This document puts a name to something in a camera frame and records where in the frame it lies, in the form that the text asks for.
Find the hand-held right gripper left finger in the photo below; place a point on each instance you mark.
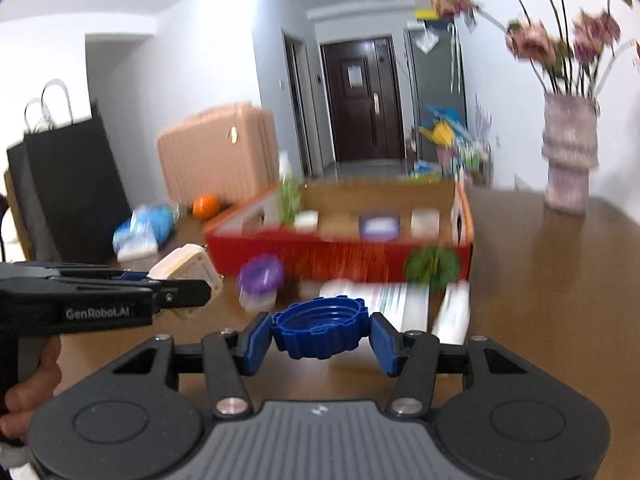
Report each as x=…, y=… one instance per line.
x=257, y=345

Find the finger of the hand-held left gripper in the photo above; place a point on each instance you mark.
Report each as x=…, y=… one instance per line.
x=115, y=275
x=172, y=295

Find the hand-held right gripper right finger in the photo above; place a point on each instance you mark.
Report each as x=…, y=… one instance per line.
x=384, y=345

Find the blue ridged bottle cap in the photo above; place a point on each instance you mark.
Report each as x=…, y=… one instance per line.
x=320, y=330

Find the red cardboard box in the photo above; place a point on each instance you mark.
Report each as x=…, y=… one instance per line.
x=340, y=260

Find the person's left hand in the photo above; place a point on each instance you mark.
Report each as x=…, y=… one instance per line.
x=47, y=365

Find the white labelled bottle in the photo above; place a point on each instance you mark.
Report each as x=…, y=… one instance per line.
x=375, y=305

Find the blue tissue pack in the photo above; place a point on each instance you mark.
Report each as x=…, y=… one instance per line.
x=145, y=232

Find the purple capped jar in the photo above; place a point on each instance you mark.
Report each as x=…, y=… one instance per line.
x=259, y=280

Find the small white bottle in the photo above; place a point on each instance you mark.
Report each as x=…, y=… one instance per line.
x=452, y=310

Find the orange fruit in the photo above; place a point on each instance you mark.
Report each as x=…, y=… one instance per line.
x=206, y=207

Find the black paper bag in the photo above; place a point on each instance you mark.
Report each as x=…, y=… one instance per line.
x=80, y=180

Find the pink suitcase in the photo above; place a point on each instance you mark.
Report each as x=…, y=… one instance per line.
x=215, y=155

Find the white storage cart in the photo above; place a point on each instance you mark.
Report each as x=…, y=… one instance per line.
x=475, y=162

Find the yellow watering can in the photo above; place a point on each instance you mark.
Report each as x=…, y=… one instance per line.
x=440, y=134

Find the dark side door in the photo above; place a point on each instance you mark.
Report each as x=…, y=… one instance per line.
x=296, y=105

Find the dark brown entrance door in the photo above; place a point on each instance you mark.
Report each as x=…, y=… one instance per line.
x=362, y=105

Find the grey refrigerator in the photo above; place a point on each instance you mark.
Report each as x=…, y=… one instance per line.
x=435, y=85

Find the pink ceramic vase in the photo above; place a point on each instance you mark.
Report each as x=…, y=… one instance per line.
x=570, y=155

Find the yellow box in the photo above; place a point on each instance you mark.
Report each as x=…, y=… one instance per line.
x=425, y=13

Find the dried pink roses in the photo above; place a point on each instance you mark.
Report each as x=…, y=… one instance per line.
x=537, y=40

